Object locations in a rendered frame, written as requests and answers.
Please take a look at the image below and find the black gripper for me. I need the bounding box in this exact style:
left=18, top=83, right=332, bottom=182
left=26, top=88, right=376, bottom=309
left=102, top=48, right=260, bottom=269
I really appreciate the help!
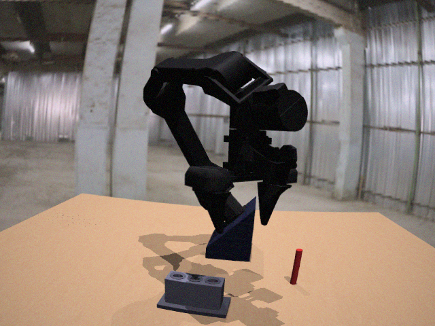
left=184, top=129, right=298, bottom=234

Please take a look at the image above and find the dark red peg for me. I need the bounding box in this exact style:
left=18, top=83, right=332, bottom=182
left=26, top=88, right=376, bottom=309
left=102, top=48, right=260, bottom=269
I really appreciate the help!
left=290, top=249, right=303, bottom=285

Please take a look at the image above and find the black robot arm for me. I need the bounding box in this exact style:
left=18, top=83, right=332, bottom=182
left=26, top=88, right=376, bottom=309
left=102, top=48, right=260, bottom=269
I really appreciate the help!
left=143, top=51, right=308, bottom=183

